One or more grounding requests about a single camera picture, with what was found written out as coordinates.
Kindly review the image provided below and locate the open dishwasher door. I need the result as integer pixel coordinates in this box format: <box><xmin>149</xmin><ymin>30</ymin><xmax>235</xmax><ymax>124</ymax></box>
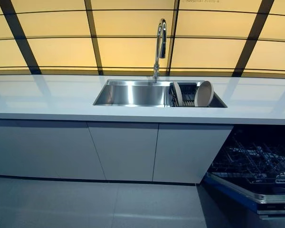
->
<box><xmin>203</xmin><ymin>171</ymin><xmax>285</xmax><ymax>220</ymax></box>

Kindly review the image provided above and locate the stainless steel sink basin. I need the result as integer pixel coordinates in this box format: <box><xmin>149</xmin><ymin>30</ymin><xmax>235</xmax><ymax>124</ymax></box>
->
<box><xmin>93</xmin><ymin>79</ymin><xmax>228</xmax><ymax>108</ymax></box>

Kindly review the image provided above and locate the white cabinet door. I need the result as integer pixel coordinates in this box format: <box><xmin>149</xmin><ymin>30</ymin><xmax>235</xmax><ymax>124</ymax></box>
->
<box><xmin>152</xmin><ymin>123</ymin><xmax>234</xmax><ymax>184</ymax></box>
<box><xmin>0</xmin><ymin>119</ymin><xmax>107</xmax><ymax>181</ymax></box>
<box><xmin>86</xmin><ymin>121</ymin><xmax>160</xmax><ymax>182</ymax></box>

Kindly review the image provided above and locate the beige plate standing on edge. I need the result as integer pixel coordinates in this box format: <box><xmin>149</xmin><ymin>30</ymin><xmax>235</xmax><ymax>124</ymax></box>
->
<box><xmin>172</xmin><ymin>82</ymin><xmax>184</xmax><ymax>105</ymax></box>

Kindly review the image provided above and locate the large beige round plate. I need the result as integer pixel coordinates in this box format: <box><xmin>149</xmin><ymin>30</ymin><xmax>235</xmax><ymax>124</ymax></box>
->
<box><xmin>195</xmin><ymin>80</ymin><xmax>215</xmax><ymax>107</ymax></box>

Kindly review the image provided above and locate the chrome gooseneck kitchen faucet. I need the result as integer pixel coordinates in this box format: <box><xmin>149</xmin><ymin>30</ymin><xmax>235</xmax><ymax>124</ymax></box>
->
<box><xmin>152</xmin><ymin>18</ymin><xmax>168</xmax><ymax>84</ymax></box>

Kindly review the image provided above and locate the black wire dish rack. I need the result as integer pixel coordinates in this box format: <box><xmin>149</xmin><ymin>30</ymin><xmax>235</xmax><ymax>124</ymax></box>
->
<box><xmin>169</xmin><ymin>82</ymin><xmax>211</xmax><ymax>108</ymax></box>

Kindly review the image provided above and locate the black wire dishwasher rack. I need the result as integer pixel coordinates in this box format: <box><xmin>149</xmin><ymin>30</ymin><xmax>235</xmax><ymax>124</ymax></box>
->
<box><xmin>210</xmin><ymin>130</ymin><xmax>285</xmax><ymax>185</ymax></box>

